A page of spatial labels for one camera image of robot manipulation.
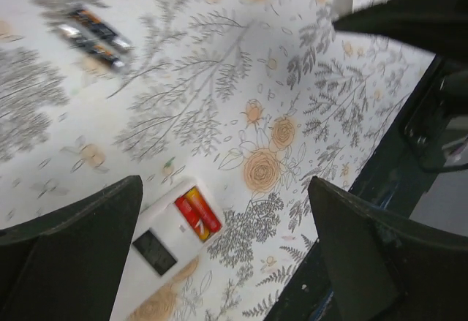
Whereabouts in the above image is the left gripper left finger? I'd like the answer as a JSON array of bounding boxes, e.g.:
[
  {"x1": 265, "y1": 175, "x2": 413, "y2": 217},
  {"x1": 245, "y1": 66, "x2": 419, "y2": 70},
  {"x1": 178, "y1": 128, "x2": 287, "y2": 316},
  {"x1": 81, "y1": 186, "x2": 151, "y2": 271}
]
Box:
[{"x1": 1, "y1": 175, "x2": 143, "y2": 321}]

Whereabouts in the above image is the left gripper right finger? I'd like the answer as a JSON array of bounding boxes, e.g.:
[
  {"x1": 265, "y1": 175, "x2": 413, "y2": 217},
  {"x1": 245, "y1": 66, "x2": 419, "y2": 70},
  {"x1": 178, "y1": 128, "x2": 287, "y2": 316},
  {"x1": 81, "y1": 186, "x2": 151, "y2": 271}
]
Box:
[{"x1": 308, "y1": 176, "x2": 467, "y2": 320}]

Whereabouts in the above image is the red white remote control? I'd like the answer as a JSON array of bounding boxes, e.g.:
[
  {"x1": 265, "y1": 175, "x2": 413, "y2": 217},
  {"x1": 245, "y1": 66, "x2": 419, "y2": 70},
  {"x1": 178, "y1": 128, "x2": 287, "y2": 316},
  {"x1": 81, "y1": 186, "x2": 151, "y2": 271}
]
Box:
[{"x1": 110, "y1": 178, "x2": 224, "y2": 320}]

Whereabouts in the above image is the red AAA battery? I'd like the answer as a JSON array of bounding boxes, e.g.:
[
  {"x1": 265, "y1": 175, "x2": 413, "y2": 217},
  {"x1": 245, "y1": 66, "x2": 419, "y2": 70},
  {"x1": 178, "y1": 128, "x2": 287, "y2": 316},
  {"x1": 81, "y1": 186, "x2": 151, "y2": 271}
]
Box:
[
  {"x1": 184, "y1": 186, "x2": 222, "y2": 233},
  {"x1": 175, "y1": 197, "x2": 211, "y2": 241}
]

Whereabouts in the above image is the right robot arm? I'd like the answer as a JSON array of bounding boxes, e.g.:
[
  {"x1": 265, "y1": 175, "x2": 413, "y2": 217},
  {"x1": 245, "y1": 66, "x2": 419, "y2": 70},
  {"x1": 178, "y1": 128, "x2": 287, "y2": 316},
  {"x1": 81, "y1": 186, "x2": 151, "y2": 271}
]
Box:
[{"x1": 333, "y1": 0, "x2": 467, "y2": 64}]

